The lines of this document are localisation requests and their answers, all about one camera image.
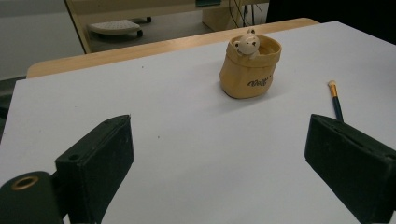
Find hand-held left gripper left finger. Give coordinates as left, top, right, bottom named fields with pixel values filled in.
left=54, top=114, right=134, bottom=224

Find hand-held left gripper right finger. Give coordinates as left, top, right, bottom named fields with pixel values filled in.
left=304, top=113, right=396, bottom=224

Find dark blue pencil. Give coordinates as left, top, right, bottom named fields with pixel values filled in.
left=327, top=79, right=345, bottom=123

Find tan bear pen holder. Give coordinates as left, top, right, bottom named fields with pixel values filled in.
left=219, top=27, right=283, bottom=100

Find wooden table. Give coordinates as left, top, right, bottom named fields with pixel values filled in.
left=26, top=17, right=319, bottom=79

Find white wheeled platform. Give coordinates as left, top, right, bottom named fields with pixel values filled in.
left=87, top=17, right=153, bottom=39

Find black cables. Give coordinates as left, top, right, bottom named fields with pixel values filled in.
left=228, top=0, right=263, bottom=28

